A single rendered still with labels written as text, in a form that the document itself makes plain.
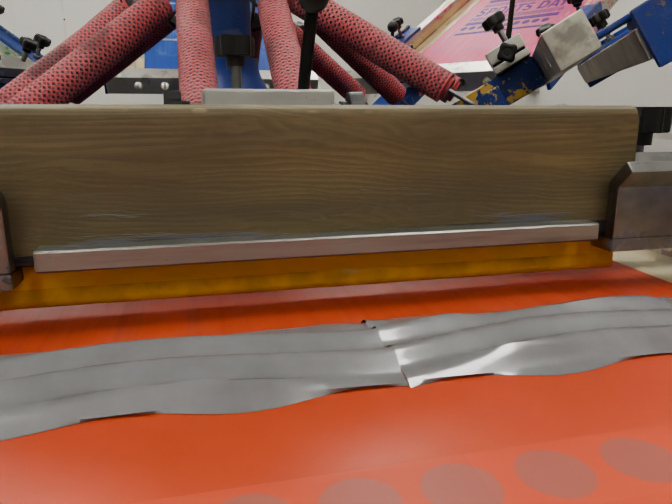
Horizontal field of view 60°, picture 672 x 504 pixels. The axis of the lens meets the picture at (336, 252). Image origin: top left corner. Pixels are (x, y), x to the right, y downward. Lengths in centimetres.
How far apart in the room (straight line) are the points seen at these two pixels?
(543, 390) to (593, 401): 2
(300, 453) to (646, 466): 10
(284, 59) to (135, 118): 56
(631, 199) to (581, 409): 18
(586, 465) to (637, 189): 21
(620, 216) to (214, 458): 27
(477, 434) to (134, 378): 13
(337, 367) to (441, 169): 14
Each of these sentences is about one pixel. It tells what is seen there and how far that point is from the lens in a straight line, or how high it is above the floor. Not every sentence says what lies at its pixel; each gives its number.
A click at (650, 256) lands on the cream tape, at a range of 48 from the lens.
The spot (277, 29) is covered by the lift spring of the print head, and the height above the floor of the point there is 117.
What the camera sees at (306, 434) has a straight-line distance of 20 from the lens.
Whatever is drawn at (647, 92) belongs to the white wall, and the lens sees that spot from 316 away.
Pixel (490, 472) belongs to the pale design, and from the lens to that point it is 19.
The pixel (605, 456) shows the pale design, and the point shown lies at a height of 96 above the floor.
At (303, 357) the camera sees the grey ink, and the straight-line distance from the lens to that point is 23.
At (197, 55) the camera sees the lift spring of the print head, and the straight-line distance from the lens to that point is 83.
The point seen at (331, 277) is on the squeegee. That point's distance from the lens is 32.
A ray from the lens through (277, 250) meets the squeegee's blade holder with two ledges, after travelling 29.
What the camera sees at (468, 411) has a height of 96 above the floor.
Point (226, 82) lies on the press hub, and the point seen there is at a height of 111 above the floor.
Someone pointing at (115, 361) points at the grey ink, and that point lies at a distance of 25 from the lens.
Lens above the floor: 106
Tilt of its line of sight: 14 degrees down
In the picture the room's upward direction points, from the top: straight up
